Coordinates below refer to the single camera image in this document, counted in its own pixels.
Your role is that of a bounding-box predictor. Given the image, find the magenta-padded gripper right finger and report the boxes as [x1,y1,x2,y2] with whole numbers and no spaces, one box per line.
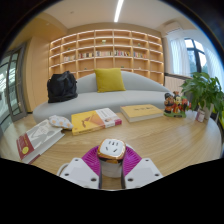
[121,146,164,190]

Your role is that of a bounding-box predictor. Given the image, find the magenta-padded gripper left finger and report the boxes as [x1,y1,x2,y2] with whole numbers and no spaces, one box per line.
[59,145,102,190]

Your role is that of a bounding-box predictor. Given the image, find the white charger with orange band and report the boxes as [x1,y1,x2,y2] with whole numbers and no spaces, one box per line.
[96,138,127,179]

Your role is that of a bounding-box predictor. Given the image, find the yellow and white book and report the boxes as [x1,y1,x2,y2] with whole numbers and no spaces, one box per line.
[70,107,123,136]

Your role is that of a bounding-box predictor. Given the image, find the red and white book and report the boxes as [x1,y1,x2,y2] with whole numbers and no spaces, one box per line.
[15,118,66,165]

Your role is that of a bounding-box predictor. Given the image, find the white patterned pouch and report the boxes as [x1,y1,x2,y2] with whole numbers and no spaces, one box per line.
[48,114,74,131]

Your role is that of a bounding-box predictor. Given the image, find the flat yellow book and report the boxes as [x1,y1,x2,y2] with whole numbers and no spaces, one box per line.
[119,103,165,123]

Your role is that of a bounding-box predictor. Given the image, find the grey curved sofa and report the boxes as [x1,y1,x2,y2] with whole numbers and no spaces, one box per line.
[32,70,174,124]

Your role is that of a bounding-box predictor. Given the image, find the colourful figurine group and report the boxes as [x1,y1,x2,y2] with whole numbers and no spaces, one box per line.
[163,90,192,119]

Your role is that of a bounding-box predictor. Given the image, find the small red and white cup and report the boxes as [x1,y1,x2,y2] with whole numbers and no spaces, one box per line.
[195,108,206,123]

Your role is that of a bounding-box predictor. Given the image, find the black bag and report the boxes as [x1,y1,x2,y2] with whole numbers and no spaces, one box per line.
[46,70,79,104]

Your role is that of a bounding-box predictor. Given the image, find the yellow cushion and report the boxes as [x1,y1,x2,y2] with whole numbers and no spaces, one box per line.
[93,67,127,94]

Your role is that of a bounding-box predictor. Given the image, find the green potted plant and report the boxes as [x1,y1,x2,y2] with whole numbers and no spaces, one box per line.
[179,71,224,119]

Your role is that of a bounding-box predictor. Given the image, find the wooden bookshelf unit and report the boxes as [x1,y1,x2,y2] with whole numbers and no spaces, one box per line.
[48,29,165,85]

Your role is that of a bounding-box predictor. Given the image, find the white sheer curtain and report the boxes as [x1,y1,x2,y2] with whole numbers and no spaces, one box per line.
[204,46,224,91]
[169,38,191,77]

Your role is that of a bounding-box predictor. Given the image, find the dark-framed window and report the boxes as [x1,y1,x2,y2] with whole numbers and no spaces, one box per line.
[184,38,209,76]

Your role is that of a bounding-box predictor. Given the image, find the long ceiling light strip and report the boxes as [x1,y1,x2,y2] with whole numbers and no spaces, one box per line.
[113,0,125,23]

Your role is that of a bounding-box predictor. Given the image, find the white power cable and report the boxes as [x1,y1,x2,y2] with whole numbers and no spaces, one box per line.
[55,162,72,177]

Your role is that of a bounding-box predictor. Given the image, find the glass door with grey frame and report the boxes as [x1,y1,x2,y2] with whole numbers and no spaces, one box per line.
[0,42,28,134]

